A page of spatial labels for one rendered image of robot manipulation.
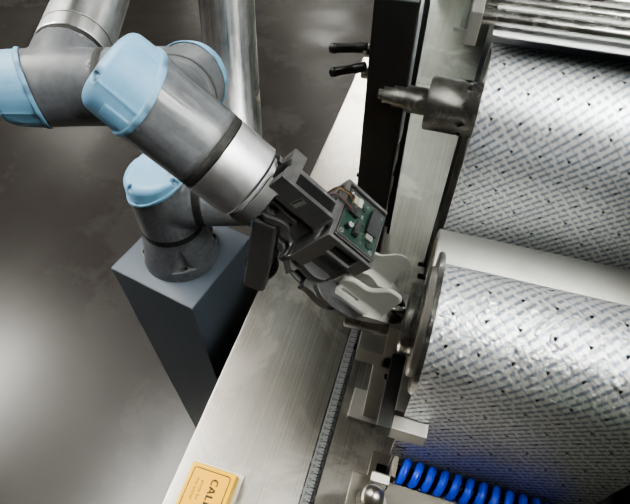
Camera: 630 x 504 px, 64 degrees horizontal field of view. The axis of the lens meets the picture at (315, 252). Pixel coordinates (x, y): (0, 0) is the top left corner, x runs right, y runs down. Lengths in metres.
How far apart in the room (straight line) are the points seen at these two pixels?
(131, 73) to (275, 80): 2.75
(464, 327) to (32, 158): 2.67
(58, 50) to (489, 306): 0.47
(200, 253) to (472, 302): 0.62
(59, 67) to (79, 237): 1.93
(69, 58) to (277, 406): 0.58
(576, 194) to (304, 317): 0.51
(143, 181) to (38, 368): 1.36
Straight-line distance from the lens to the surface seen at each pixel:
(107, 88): 0.42
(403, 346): 0.51
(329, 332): 0.92
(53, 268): 2.38
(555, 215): 0.65
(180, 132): 0.42
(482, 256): 0.62
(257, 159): 0.43
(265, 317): 0.94
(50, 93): 0.55
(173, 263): 0.98
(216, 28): 0.83
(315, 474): 0.82
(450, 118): 0.62
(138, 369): 1.99
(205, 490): 0.81
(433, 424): 0.59
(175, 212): 0.88
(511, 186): 0.62
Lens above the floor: 1.70
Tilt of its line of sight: 51 degrees down
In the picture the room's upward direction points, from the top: straight up
